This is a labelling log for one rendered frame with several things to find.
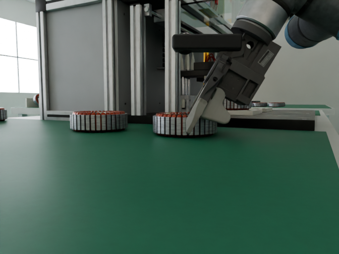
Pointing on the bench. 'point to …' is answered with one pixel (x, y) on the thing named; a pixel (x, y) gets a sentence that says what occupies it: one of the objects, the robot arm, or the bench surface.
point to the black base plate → (256, 120)
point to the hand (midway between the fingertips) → (182, 127)
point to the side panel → (76, 60)
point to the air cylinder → (187, 102)
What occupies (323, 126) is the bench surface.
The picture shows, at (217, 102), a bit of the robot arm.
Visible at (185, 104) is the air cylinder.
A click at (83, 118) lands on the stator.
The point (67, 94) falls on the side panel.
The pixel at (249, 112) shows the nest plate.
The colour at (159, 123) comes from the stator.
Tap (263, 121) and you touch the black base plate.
